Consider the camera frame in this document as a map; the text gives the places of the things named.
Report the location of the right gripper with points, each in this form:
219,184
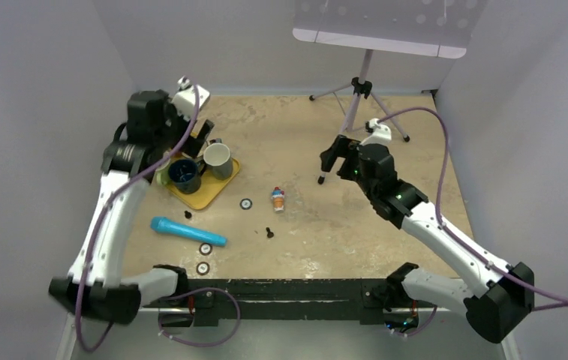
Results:
339,150

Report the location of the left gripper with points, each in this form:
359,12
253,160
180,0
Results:
195,145

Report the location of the cream enamel mug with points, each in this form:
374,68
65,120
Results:
218,159

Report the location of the dark blue mug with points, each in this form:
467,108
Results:
186,174

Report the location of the green mug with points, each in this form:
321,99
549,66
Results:
161,173

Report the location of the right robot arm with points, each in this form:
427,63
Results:
490,293

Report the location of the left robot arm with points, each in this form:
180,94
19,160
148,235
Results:
94,287

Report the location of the yellow plastic tray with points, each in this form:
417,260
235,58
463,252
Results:
209,190

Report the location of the ice cream cone toy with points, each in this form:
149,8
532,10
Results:
277,197

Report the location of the round token near tray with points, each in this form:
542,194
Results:
246,204

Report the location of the white tripod stand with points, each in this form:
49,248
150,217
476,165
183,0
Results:
362,89

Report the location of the blue toy microphone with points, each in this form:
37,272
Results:
166,226

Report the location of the round token upper front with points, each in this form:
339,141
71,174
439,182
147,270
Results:
205,249

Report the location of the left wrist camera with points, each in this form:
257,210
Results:
186,97

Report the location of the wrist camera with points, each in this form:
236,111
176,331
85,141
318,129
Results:
378,133
186,97

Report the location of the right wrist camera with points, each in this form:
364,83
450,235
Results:
378,133

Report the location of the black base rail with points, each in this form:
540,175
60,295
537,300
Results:
367,301

